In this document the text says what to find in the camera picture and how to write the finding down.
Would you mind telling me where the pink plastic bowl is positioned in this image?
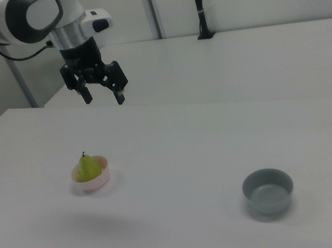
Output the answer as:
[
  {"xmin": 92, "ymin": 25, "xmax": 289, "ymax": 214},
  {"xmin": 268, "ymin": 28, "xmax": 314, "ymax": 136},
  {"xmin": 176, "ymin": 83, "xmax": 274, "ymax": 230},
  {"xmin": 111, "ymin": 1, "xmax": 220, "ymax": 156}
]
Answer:
[{"xmin": 68, "ymin": 153, "xmax": 114, "ymax": 196}]

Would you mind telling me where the green pear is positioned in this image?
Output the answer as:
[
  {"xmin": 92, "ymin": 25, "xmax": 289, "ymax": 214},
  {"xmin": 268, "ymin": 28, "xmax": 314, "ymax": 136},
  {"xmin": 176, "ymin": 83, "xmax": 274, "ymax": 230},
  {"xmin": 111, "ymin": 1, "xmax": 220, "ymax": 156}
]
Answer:
[{"xmin": 73, "ymin": 147, "xmax": 104, "ymax": 183}]

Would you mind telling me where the white side table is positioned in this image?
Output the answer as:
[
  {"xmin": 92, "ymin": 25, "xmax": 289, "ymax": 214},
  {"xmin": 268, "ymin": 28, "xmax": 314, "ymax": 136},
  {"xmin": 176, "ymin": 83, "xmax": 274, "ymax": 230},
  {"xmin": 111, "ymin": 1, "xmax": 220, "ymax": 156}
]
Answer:
[{"xmin": 35, "ymin": 6, "xmax": 332, "ymax": 148}]

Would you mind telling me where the grey metal frame post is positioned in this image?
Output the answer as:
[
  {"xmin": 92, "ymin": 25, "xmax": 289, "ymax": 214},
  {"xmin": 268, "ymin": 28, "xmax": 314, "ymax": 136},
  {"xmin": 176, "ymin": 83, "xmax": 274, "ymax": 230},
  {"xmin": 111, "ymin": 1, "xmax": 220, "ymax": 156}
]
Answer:
[
  {"xmin": 137, "ymin": 0, "xmax": 167, "ymax": 42},
  {"xmin": 4, "ymin": 54, "xmax": 40, "ymax": 113}
]

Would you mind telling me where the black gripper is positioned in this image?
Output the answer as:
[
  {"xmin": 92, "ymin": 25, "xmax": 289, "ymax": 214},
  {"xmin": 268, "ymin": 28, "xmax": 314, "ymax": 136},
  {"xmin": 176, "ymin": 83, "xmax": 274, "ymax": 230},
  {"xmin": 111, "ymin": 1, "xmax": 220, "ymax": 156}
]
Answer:
[{"xmin": 54, "ymin": 31, "xmax": 133, "ymax": 115}]

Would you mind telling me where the grey plastic bowl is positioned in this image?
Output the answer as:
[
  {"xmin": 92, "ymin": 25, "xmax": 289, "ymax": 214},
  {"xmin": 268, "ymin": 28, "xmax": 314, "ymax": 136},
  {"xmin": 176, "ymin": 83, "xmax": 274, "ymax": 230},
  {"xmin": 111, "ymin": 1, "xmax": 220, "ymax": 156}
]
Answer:
[{"xmin": 238, "ymin": 164, "xmax": 299, "ymax": 220}]

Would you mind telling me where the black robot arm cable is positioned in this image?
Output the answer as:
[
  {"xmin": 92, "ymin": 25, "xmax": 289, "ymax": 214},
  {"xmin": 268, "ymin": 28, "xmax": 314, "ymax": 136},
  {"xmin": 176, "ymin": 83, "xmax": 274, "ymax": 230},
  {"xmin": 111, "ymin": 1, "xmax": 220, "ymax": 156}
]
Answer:
[{"xmin": 0, "ymin": 33, "xmax": 57, "ymax": 66}]

